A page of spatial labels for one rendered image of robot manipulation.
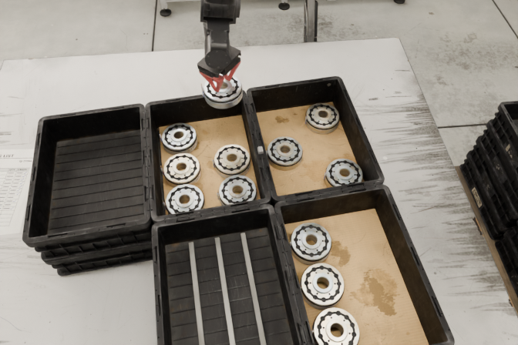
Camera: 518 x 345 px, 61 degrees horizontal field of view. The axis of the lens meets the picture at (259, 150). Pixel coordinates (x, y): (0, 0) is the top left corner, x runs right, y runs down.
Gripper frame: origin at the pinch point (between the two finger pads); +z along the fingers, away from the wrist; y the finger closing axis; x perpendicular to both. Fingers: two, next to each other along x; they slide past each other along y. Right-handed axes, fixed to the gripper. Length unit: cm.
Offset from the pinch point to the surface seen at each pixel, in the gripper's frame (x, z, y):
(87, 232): 4.5, 11.8, -48.3
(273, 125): -9.5, 22.4, 11.0
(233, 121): 1.7, 22.3, 5.6
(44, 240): 11, 12, -55
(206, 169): -2.7, 22.1, -13.6
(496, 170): -79, 68, 74
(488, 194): -82, 79, 70
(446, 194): -64, 36, 27
